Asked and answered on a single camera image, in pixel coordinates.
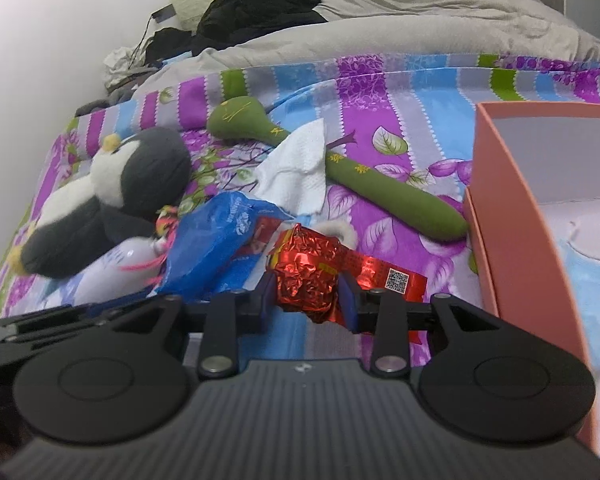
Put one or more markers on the floral striped bed sheet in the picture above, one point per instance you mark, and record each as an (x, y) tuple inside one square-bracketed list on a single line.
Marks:
[(405, 110)]

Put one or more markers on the green plush stick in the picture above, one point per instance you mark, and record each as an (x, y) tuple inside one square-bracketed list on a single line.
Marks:
[(405, 200)]

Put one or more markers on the black wall socket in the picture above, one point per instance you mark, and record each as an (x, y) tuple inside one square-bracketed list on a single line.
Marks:
[(162, 11)]

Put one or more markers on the white cylindrical bottle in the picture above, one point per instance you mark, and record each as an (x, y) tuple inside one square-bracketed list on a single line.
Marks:
[(115, 270)]

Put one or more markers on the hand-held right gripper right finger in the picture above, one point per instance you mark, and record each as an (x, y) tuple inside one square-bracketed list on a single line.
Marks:
[(349, 305)]

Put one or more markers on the blue face mask bundle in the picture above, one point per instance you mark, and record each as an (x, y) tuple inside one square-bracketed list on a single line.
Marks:
[(590, 300)]

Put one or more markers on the red foil wrapper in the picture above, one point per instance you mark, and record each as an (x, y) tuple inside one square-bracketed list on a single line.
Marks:
[(305, 275)]

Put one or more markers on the grey white penguin plush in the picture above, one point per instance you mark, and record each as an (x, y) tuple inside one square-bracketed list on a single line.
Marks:
[(130, 170)]

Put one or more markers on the white paper tissue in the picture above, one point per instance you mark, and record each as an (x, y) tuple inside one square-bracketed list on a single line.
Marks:
[(300, 160)]

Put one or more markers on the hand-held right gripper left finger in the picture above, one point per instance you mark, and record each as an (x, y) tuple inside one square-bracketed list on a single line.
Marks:
[(269, 305)]

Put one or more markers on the white crumpled cloth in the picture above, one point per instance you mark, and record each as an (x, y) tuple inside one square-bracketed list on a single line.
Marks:
[(117, 62)]

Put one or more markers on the black jacket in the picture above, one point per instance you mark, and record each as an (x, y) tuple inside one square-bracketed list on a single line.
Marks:
[(260, 10)]

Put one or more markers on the blue plastic packet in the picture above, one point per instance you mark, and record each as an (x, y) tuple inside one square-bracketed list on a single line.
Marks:
[(210, 240)]

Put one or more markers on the grey duvet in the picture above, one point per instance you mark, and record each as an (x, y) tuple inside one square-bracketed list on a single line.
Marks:
[(380, 25)]

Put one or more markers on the orange cardboard box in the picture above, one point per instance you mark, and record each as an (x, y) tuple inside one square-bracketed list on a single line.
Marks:
[(515, 240)]

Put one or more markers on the black cloth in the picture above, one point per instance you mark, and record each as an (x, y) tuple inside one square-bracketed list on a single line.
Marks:
[(167, 42)]

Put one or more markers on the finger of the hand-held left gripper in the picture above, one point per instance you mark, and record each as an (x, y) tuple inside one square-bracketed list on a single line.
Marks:
[(65, 322)]

